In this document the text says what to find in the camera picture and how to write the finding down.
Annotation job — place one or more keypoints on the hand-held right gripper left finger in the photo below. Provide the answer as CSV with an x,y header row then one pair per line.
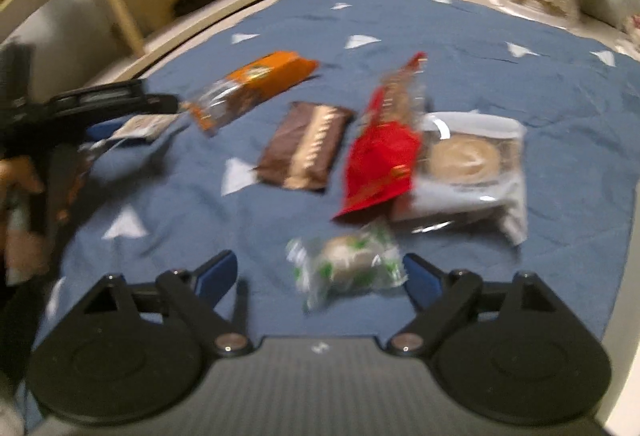
x,y
215,273

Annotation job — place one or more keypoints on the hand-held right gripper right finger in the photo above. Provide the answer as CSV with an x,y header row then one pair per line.
x,y
422,278

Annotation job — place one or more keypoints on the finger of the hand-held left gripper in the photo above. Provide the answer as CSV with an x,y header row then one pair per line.
x,y
100,130
115,99

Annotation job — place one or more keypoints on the small beige snack packet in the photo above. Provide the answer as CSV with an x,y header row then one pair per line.
x,y
145,125

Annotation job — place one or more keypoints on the green white candy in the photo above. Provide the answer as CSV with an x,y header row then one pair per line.
x,y
345,261

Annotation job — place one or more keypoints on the red snack packet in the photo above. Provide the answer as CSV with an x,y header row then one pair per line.
x,y
382,161

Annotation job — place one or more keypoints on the clear round cookie packet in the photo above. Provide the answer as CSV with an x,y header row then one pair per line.
x,y
465,156

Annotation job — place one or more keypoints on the orange snack packet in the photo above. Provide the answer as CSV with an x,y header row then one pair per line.
x,y
260,76

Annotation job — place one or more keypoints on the brown chocolate packet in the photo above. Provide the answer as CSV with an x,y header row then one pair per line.
x,y
305,146

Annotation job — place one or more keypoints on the person's left hand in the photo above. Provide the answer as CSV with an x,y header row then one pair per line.
x,y
15,174

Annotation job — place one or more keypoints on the small black box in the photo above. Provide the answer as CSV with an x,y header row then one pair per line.
x,y
195,1

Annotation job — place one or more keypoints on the blue mat with white triangles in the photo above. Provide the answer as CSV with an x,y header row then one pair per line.
x,y
500,81

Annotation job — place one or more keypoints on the light grey cloth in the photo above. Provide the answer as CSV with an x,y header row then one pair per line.
x,y
7,406

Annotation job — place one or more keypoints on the clear cylinder with pink doll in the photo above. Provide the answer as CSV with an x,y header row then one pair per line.
x,y
632,24

